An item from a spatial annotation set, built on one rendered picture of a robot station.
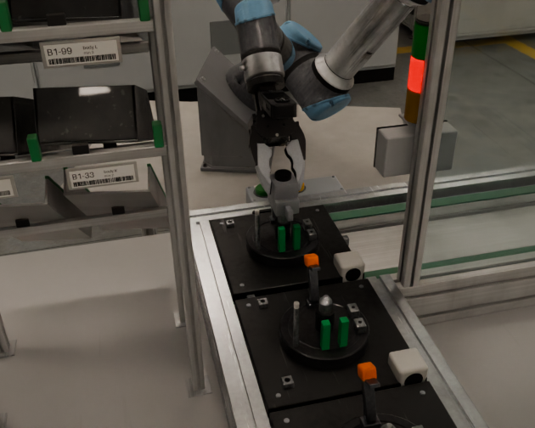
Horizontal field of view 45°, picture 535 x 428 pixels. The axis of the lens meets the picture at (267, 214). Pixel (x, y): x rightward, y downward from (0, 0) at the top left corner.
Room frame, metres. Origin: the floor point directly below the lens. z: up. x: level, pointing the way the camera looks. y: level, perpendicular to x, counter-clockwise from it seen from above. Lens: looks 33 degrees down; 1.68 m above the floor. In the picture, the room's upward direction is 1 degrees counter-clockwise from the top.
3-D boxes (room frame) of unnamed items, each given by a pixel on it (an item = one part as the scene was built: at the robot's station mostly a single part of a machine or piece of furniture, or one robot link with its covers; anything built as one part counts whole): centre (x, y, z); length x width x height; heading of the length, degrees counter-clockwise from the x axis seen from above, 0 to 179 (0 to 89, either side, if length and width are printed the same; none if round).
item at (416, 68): (0.92, -0.24, 1.34); 0.05 x 0.05 x 0.05
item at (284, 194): (0.98, -0.03, 1.09); 0.08 x 0.04 x 0.07; 13
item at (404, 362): (0.74, -0.09, 1.01); 0.24 x 0.24 x 0.13; 13
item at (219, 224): (0.99, -0.03, 0.96); 0.24 x 0.24 x 0.02; 13
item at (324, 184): (1.22, -0.06, 0.93); 0.21 x 0.07 x 0.06; 103
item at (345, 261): (0.92, -0.15, 0.97); 0.05 x 0.05 x 0.04; 13
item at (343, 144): (1.59, 0.06, 0.84); 0.90 x 0.70 x 0.03; 84
